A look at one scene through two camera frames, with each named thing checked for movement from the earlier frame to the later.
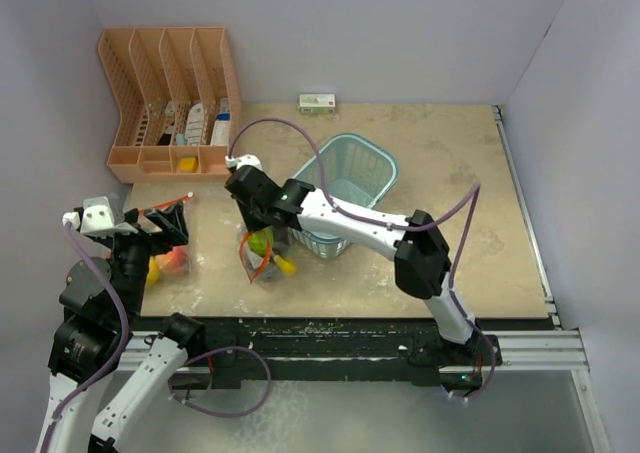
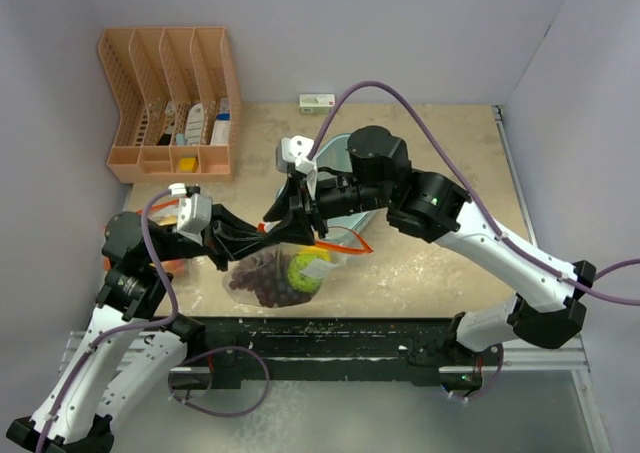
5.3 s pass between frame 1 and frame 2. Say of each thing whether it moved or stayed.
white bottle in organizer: stayed
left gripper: moved
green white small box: stayed
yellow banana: moved
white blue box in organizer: stayed
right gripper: moved
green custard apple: moved
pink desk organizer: stayed
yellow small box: stayed
